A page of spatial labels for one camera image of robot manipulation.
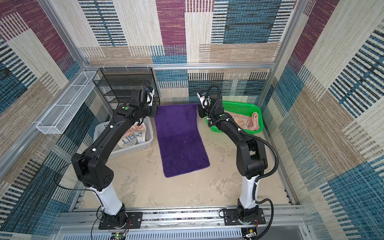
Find purple towel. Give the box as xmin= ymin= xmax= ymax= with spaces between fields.
xmin=155 ymin=104 xmax=210 ymax=178

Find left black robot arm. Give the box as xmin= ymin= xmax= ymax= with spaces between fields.
xmin=71 ymin=87 xmax=157 ymax=230

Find black wire mesh shelf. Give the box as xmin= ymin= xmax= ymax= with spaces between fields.
xmin=92 ymin=67 xmax=161 ymax=112

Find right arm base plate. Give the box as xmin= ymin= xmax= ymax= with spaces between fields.
xmin=219 ymin=208 xmax=266 ymax=226

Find green plastic basket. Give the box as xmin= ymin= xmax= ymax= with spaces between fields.
xmin=223 ymin=101 xmax=264 ymax=135

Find white plastic laundry basket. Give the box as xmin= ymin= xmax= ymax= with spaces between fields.
xmin=92 ymin=116 xmax=154 ymax=160

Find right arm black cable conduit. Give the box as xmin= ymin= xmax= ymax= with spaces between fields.
xmin=236 ymin=128 xmax=280 ymax=240

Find white wire mesh tray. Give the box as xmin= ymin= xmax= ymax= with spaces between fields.
xmin=37 ymin=71 xmax=96 ymax=135

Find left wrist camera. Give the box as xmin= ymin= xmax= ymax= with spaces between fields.
xmin=146 ymin=86 xmax=156 ymax=107

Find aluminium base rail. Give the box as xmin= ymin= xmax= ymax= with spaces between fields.
xmin=50 ymin=205 xmax=316 ymax=240

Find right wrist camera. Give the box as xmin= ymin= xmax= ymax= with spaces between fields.
xmin=197 ymin=92 xmax=211 ymax=109

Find pink towel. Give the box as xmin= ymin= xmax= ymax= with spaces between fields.
xmin=227 ymin=112 xmax=260 ymax=131

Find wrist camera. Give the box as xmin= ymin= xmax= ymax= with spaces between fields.
xmin=197 ymin=92 xmax=211 ymax=109
xmin=146 ymin=86 xmax=156 ymax=107

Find white printed rabbit towel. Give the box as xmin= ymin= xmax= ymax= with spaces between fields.
xmin=117 ymin=123 xmax=147 ymax=149

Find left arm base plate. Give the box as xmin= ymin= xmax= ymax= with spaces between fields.
xmin=98 ymin=212 xmax=143 ymax=230

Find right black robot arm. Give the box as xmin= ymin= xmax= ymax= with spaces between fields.
xmin=197 ymin=93 xmax=268 ymax=224

